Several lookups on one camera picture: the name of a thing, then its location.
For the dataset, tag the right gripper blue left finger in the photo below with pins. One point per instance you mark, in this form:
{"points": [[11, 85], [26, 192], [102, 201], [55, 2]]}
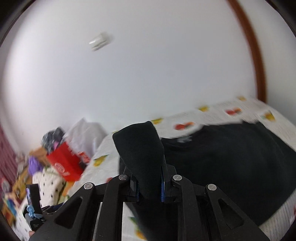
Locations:
{"points": [[133, 192]]}

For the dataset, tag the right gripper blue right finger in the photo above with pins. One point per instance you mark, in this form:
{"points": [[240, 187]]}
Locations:
{"points": [[168, 189]]}

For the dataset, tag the black sweatshirt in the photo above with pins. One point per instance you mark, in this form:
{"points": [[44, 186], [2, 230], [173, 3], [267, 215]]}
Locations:
{"points": [[230, 179]]}

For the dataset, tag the white dotted pillow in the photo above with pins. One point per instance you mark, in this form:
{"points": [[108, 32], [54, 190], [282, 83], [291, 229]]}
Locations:
{"points": [[51, 185]]}

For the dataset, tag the fruit print table cover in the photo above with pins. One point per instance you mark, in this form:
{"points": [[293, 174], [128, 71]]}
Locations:
{"points": [[105, 162]]}

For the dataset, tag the red paper shopping bag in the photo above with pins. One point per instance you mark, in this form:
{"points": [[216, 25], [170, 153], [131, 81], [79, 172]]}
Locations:
{"points": [[67, 163]]}

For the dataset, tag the white Miniso shopping bag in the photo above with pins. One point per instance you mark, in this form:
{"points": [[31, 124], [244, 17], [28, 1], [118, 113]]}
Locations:
{"points": [[84, 138]]}

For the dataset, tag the plaid grey cloth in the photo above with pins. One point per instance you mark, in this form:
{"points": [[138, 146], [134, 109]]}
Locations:
{"points": [[53, 139]]}

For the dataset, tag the brown wooden door frame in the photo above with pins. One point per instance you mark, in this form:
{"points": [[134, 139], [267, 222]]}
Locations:
{"points": [[246, 26]]}

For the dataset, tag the white wall fixture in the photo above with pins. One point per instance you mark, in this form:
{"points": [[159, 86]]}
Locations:
{"points": [[100, 41]]}

